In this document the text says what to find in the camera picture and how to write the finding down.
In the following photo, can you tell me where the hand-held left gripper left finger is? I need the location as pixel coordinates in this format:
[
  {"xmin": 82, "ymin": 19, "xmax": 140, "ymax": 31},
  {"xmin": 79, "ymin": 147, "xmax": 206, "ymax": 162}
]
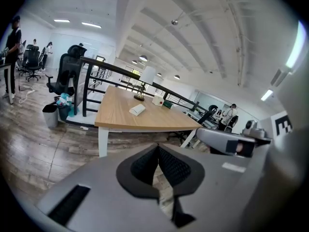
[{"xmin": 36, "ymin": 143, "xmax": 176, "ymax": 232}]

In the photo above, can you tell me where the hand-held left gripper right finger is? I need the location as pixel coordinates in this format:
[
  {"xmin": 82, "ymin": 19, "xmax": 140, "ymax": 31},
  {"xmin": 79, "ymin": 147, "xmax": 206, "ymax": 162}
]
[{"xmin": 158, "ymin": 143, "xmax": 266, "ymax": 232}]

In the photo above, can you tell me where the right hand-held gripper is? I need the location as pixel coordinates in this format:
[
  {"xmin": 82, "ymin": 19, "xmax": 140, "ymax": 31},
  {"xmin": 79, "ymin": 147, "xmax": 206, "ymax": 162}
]
[{"xmin": 195, "ymin": 64, "xmax": 309, "ymax": 232}]

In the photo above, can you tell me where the white shade table lamp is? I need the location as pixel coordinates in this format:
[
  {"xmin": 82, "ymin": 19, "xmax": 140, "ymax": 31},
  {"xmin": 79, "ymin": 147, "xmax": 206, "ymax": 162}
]
[{"xmin": 134, "ymin": 66, "xmax": 156, "ymax": 102}]

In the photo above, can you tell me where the trash bin with blue bag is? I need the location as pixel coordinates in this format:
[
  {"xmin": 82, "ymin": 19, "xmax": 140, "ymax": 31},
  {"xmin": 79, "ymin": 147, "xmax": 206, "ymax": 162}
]
[{"xmin": 56, "ymin": 92, "xmax": 78, "ymax": 121}]

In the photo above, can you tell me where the grey trash bin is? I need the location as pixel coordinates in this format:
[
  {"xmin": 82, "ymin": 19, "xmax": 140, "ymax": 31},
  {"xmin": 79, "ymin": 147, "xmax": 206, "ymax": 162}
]
[{"xmin": 42, "ymin": 104, "xmax": 59, "ymax": 130}]

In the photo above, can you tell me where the black metal railing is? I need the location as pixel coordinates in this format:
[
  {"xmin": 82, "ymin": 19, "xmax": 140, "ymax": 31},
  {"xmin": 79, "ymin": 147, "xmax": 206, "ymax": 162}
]
[{"xmin": 73, "ymin": 56, "xmax": 210, "ymax": 118}]

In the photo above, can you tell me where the tall black office chair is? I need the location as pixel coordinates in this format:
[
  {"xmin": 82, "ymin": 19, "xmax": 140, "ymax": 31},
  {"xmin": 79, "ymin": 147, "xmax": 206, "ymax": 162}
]
[{"xmin": 45, "ymin": 44, "xmax": 87, "ymax": 99}]

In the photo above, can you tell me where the grey fisheye camera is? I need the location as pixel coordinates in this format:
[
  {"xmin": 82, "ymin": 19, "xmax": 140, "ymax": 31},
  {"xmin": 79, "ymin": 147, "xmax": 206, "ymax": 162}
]
[{"xmin": 242, "ymin": 120, "xmax": 266, "ymax": 139}]

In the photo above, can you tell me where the white power strip with cable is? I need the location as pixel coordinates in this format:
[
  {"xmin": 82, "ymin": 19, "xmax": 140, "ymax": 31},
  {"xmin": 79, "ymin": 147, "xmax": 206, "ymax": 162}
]
[{"xmin": 18, "ymin": 87, "xmax": 37, "ymax": 104}]

